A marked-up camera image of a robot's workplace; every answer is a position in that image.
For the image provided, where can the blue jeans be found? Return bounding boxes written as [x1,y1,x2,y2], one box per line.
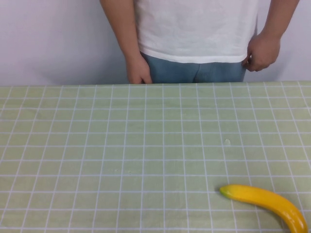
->
[140,51,247,84]

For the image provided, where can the person's right forearm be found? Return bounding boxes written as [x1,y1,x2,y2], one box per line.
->
[99,0,142,59]

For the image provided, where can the person's left forearm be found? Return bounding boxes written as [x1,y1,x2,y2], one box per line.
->
[254,0,296,41]

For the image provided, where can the person's left hand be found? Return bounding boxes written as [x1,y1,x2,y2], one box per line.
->
[242,32,283,73]

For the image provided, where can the green checked tablecloth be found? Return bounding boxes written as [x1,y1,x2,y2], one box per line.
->
[0,81,311,233]

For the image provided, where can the white t-shirt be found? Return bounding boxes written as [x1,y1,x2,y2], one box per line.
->
[133,0,259,65]

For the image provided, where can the yellow plastic banana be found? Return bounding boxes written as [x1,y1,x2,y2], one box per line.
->
[219,184,309,233]

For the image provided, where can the person's right hand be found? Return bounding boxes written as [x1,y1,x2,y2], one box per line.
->
[125,51,154,84]

